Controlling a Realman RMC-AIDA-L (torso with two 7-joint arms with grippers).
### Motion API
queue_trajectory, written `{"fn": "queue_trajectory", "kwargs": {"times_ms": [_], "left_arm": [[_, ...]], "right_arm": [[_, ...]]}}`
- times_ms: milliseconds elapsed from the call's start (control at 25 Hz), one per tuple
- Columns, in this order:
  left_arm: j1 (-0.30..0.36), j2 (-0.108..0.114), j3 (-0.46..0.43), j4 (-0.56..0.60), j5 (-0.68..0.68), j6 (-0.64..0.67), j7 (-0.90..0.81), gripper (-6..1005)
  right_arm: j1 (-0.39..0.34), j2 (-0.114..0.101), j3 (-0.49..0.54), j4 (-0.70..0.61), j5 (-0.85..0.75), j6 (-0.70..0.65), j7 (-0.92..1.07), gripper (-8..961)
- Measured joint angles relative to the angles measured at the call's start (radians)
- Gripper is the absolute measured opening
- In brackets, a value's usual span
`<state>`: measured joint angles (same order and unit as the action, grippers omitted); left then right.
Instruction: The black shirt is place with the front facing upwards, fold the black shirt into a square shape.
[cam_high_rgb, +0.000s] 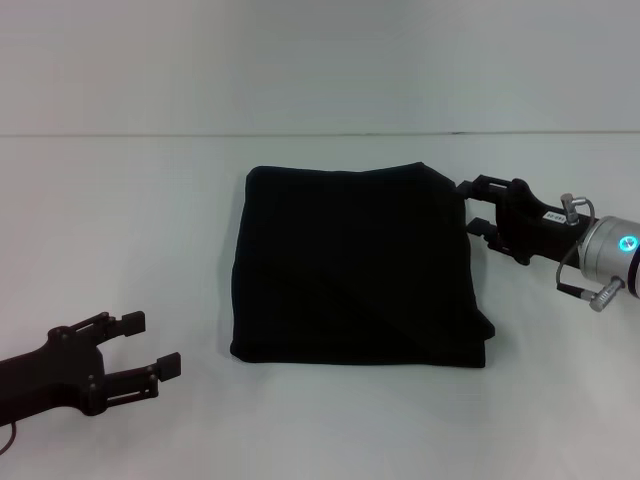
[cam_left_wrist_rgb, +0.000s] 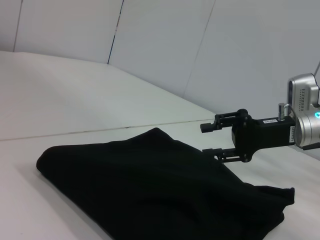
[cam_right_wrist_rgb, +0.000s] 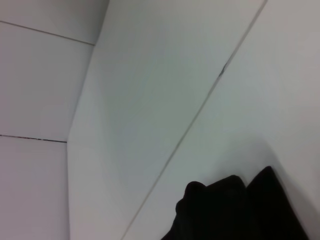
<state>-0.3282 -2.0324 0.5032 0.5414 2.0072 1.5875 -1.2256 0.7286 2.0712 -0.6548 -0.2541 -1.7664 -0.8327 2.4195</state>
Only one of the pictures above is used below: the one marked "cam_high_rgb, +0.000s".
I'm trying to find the left gripper cable with plug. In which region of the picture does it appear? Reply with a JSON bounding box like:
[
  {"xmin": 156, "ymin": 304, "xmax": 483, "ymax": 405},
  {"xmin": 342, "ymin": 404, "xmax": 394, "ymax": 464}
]
[{"xmin": 0, "ymin": 421, "xmax": 22, "ymax": 455}]

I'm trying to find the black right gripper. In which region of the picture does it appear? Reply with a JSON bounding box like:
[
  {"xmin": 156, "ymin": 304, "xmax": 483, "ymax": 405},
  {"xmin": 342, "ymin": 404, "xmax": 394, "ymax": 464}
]
[{"xmin": 454, "ymin": 173, "xmax": 597, "ymax": 267}]

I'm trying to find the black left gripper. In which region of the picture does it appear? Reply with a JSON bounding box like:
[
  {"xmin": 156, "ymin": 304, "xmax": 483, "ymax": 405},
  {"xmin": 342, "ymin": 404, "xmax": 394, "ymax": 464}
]
[{"xmin": 0, "ymin": 309, "xmax": 182, "ymax": 427}]

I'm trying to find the black shirt with FREE! print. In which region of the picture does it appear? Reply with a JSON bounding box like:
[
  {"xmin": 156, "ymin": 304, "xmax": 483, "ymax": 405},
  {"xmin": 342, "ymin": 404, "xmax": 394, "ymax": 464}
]
[{"xmin": 228, "ymin": 160, "xmax": 497, "ymax": 372}]

